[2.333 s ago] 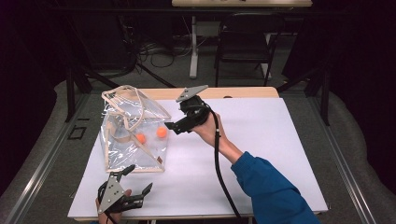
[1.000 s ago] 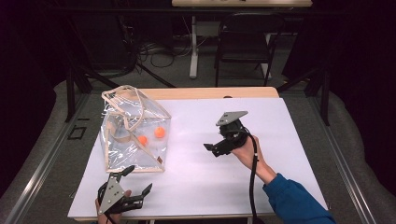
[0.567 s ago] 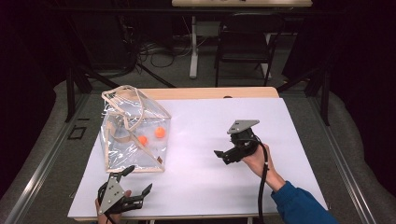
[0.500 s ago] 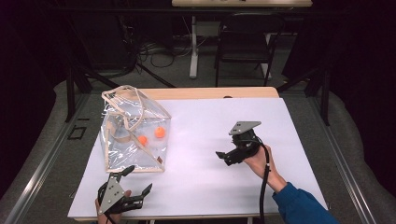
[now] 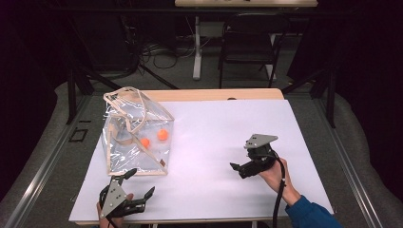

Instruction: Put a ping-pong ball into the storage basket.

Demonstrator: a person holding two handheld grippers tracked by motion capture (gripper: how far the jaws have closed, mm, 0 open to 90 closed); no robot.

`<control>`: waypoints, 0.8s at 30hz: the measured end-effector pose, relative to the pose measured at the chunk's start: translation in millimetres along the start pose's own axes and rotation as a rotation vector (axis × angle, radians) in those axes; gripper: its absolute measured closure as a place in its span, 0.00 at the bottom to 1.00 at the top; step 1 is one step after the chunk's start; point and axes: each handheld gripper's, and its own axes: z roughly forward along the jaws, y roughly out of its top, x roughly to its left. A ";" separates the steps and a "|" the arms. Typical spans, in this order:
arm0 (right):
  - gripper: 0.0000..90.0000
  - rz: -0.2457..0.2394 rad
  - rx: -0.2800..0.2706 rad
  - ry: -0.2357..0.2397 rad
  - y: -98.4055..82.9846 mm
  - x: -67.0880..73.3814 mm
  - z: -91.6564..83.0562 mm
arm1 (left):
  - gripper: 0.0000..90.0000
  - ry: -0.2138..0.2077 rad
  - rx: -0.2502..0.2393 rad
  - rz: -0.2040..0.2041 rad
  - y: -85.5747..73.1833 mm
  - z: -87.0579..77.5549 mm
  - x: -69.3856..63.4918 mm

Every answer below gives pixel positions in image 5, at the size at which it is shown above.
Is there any left hand-held gripper black cable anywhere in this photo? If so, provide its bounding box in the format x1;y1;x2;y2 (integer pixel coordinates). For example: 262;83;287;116
98;185;118;228

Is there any black folding chair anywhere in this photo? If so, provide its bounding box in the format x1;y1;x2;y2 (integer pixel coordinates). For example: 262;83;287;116
218;12;292;89

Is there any right hand-held gripper black cable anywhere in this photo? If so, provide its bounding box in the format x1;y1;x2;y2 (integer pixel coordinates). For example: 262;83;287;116
267;150;289;228

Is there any white-legged desk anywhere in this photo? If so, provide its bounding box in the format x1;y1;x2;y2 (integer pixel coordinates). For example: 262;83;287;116
174;0;318;82

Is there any person's right hand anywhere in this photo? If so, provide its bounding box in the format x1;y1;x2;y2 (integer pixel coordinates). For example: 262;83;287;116
258;157;294;199

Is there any black metal crossbar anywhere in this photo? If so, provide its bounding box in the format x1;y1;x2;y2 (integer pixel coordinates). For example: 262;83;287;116
53;7;350;17

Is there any tangle of floor cables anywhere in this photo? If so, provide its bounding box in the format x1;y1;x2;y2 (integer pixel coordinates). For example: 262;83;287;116
139;39;198;70

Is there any hand-held gripper black cable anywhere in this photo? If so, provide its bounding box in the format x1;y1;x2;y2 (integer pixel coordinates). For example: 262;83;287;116
98;185;118;228
267;150;289;228

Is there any metal floor rail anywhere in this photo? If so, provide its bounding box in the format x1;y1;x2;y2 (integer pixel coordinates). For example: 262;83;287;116
4;94;93;228
312;98;385;228

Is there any person's left hand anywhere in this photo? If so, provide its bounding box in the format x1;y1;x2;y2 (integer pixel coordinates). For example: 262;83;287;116
95;193;135;228

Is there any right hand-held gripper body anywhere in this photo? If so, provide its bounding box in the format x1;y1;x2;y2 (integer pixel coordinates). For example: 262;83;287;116
242;133;279;176

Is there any clear plastic bag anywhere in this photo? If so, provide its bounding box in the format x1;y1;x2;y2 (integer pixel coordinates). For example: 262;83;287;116
100;85;176;177

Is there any black metal stand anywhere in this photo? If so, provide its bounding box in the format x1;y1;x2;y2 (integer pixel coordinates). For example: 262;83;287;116
281;65;337;129
65;61;180;125

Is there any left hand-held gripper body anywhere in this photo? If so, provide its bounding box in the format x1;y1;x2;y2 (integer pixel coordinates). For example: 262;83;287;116
98;175;147;219

